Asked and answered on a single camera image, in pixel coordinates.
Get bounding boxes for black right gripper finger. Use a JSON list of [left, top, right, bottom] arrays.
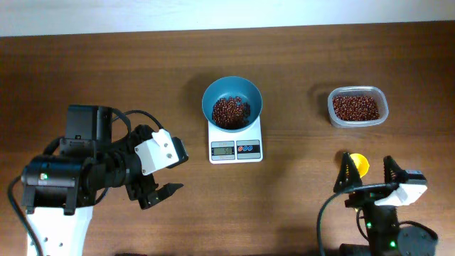
[[333, 152, 362, 193], [383, 156, 407, 183]]

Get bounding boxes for yellow plastic measuring scoop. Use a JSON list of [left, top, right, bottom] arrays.
[[350, 153, 370, 178]]

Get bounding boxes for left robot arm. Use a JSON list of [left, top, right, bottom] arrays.
[[8, 105, 188, 255]]

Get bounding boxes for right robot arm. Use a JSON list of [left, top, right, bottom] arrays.
[[333, 152, 439, 256]]

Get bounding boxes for white digital kitchen scale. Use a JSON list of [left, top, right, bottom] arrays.
[[208, 117, 263, 164]]

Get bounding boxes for red beans in bowl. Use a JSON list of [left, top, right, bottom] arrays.
[[212, 97, 251, 129]]

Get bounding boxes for teal blue bowl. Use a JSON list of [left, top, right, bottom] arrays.
[[202, 76, 262, 130]]

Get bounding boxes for clear plastic container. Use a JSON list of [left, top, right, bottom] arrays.
[[327, 86, 390, 128]]

